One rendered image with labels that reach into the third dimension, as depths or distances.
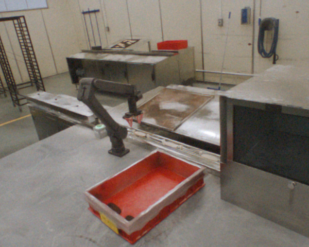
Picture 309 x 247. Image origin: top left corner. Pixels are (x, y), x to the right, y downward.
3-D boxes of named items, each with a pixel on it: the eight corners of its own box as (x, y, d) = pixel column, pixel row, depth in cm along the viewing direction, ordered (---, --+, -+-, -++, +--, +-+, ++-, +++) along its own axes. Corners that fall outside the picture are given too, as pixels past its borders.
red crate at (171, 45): (156, 49, 535) (156, 42, 530) (168, 46, 559) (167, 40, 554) (177, 50, 503) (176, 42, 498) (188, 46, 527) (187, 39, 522)
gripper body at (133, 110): (124, 115, 179) (122, 105, 176) (136, 110, 185) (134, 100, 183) (131, 117, 175) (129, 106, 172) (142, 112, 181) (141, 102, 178)
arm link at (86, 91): (69, 95, 135) (84, 96, 130) (81, 75, 141) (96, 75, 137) (111, 140, 169) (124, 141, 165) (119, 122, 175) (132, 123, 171)
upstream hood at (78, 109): (27, 101, 294) (24, 94, 291) (42, 96, 306) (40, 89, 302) (89, 124, 210) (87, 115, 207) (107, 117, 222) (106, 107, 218)
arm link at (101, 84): (79, 88, 141) (95, 88, 136) (79, 77, 140) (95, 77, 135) (125, 93, 179) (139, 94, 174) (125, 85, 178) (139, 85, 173)
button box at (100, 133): (95, 141, 196) (91, 127, 192) (103, 137, 201) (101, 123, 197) (101, 143, 191) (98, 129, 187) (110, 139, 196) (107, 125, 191)
